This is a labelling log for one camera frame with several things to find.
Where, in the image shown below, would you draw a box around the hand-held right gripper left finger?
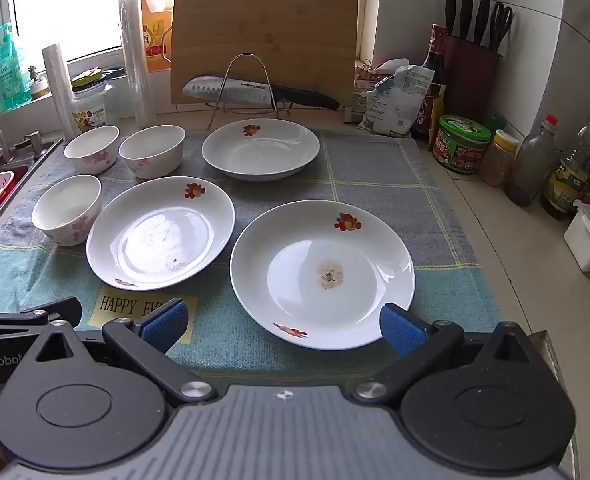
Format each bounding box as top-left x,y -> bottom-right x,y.
22,299 -> 218,408

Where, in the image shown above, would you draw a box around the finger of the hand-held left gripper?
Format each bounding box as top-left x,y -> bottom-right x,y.
0,296 -> 83,331

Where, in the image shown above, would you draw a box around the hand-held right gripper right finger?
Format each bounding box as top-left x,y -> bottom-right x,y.
351,303 -> 556,406

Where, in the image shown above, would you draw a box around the white fruit print plate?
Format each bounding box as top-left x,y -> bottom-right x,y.
86,176 -> 236,292
201,119 -> 321,182
229,200 -> 416,351

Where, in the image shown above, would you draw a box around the white pink floral bowl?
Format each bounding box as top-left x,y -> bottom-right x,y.
64,125 -> 120,175
31,174 -> 103,247

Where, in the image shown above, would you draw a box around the white bowls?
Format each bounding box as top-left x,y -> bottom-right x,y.
118,124 -> 187,180

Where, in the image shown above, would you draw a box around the stainless steel sink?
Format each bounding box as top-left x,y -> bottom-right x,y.
0,137 -> 64,256

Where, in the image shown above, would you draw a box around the small metal tap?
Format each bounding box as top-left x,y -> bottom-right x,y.
15,131 -> 44,159

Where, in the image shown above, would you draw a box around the blue grey checked cloth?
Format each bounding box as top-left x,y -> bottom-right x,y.
0,127 -> 503,376

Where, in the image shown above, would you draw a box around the green lid sauce jar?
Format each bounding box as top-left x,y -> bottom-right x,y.
432,115 -> 492,175

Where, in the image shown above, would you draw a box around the small yellow lid jar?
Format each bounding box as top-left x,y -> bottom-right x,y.
478,129 -> 520,187

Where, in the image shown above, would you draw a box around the small potted plant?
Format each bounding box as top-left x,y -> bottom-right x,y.
27,65 -> 50,99

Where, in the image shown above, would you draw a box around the glass jar green lid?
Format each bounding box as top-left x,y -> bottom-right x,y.
70,67 -> 116,131

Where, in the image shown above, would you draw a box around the yellow seasoning box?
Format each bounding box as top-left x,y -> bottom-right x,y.
427,95 -> 446,152

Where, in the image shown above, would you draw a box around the short cling film roll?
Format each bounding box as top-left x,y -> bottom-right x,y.
42,44 -> 78,141

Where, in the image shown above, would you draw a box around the green soap bottle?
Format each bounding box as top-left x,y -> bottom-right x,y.
0,22 -> 32,111

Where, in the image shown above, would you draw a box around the yellow label oil bottle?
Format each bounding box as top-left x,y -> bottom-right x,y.
540,105 -> 590,221

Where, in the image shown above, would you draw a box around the white printed bag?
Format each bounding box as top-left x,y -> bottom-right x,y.
359,65 -> 435,137

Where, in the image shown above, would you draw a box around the brown paper packet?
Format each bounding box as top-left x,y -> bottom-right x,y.
345,67 -> 378,124

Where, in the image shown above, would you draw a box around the dark red knife block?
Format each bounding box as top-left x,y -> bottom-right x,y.
442,35 -> 502,122

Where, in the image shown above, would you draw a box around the tall cling film roll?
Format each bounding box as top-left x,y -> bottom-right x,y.
119,0 -> 157,129

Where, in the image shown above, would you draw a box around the dark soy sauce bottle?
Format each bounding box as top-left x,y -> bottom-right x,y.
412,23 -> 449,142

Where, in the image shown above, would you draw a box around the orange cooking oil jug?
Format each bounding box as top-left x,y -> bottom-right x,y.
130,0 -> 176,74

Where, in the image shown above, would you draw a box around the bamboo cutting board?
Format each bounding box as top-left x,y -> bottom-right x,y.
170,0 -> 360,107

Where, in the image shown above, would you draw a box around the black handle kitchen knife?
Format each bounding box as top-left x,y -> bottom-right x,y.
181,76 -> 342,112

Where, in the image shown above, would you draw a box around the metal wire rack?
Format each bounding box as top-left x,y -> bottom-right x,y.
206,53 -> 296,130

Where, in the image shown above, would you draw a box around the white frame window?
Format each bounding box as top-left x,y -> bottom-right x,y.
0,0 -> 383,68

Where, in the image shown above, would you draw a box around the black handle block knife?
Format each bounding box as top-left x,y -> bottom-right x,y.
474,0 -> 491,49
444,0 -> 459,41
459,0 -> 475,44

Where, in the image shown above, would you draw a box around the black handle scissors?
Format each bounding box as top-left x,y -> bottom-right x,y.
490,1 -> 515,54

